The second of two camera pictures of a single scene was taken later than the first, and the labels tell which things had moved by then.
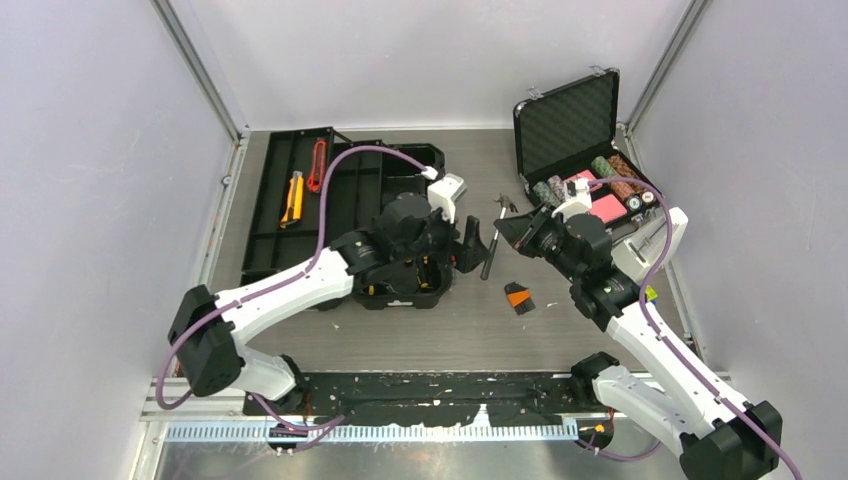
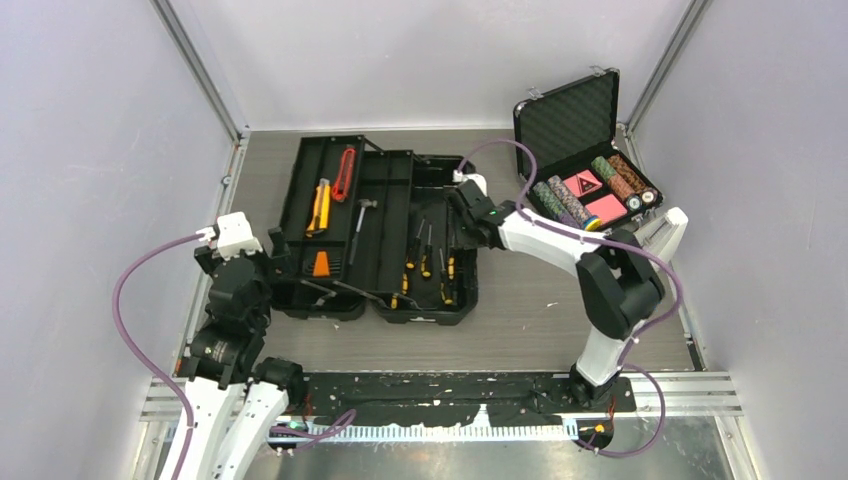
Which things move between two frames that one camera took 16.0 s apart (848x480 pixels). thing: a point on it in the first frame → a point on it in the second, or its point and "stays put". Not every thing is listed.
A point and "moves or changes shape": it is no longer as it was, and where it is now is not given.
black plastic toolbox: (284, 222) moves or changes shape
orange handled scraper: (519, 297) moves or changes shape
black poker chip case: (571, 132) stays put
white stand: (638, 254) stays put
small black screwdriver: (490, 250) → (363, 203)
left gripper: (473, 249) → (280, 262)
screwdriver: (423, 285) → (444, 291)
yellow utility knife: (294, 205) → (321, 217)
